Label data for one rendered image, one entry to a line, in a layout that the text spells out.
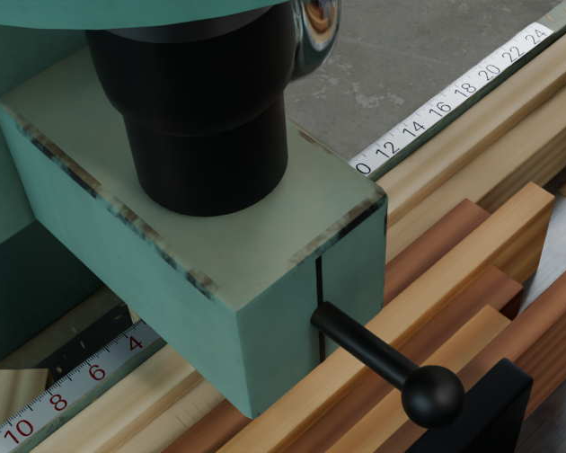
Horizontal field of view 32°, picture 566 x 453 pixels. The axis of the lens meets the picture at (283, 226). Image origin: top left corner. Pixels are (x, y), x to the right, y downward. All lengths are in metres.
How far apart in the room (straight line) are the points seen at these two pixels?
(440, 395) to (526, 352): 0.10
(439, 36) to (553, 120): 1.53
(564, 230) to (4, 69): 0.31
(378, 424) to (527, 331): 0.07
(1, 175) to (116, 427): 0.11
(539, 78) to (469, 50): 1.49
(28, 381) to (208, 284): 0.28
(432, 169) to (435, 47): 1.55
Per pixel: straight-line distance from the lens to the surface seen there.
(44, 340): 0.64
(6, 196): 0.41
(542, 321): 0.41
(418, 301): 0.43
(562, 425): 0.48
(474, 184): 0.50
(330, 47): 0.47
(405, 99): 1.92
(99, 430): 0.42
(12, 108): 0.37
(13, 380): 0.58
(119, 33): 0.26
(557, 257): 0.53
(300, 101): 1.92
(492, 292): 0.45
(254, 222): 0.32
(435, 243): 0.46
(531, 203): 0.48
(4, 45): 0.37
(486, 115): 0.52
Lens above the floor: 1.31
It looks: 50 degrees down
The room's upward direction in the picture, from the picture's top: 5 degrees counter-clockwise
